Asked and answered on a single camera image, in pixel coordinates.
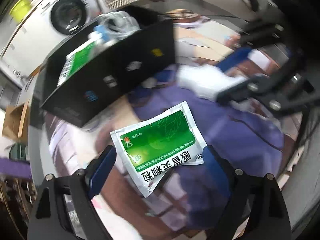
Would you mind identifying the yellow green bucket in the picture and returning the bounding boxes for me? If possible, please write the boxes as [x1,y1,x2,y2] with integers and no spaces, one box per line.
[9,0,32,23]

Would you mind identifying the open cardboard box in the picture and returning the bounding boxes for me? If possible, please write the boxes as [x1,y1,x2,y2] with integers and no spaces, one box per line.
[2,101,30,145]

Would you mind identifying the purple rolled mat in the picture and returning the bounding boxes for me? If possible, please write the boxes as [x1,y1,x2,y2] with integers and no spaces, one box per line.
[0,158,31,179]

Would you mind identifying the white foam sheet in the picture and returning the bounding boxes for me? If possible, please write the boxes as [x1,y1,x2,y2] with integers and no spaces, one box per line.
[176,64,247,101]

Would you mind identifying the green medicine sachet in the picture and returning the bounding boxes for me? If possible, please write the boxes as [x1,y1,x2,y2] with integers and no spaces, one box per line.
[110,101,207,197]
[57,39,97,87]

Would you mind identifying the anime printed table mat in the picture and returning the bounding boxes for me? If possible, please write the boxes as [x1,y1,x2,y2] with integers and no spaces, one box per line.
[42,6,284,239]

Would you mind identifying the adidas white socks bag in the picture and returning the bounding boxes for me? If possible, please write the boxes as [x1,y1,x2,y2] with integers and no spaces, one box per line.
[88,11,140,43]

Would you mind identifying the white washing machine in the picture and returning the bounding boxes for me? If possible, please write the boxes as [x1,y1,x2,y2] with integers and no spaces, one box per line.
[0,0,99,63]

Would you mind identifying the dark green box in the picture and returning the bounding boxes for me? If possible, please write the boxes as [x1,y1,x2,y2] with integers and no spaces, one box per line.
[9,142,30,161]

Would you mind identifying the black storage box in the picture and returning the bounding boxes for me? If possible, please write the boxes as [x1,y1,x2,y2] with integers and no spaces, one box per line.
[41,5,175,127]

